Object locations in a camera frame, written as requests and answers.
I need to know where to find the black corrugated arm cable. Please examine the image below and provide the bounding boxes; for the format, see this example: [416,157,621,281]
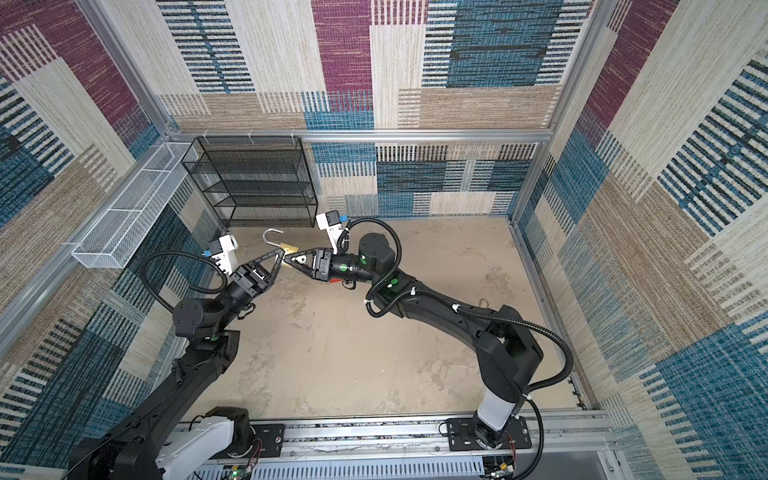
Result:
[139,250,229,313]
[335,217,575,480]

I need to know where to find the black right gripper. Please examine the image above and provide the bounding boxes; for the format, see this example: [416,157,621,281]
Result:
[284,246,379,284]

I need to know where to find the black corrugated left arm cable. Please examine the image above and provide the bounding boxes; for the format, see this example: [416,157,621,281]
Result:
[139,250,229,313]

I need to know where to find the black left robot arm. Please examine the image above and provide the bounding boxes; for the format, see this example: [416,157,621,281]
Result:
[64,248,285,479]

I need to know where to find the brass padlock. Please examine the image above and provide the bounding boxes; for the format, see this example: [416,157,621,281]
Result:
[262,228,298,254]

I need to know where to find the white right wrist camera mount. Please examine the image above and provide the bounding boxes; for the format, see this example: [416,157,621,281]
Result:
[316,210,348,254]

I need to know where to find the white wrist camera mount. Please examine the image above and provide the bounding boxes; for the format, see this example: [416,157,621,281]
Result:
[203,234,238,275]
[316,210,348,254]

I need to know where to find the black wire mesh shelf rack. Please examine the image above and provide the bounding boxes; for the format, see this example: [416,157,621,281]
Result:
[181,136,318,228]

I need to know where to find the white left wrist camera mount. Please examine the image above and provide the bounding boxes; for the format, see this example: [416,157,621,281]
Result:
[203,234,238,275]

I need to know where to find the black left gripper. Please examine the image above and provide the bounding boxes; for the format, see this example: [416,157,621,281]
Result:
[213,254,282,337]

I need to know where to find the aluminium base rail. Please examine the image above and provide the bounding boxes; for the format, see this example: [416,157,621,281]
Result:
[161,410,619,480]

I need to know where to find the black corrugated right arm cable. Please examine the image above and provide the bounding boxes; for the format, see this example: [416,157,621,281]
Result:
[335,217,575,480]

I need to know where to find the white wire mesh wall basket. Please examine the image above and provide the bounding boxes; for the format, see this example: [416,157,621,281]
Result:
[72,142,189,269]

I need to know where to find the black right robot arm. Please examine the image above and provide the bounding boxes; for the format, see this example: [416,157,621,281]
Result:
[285,233,545,449]

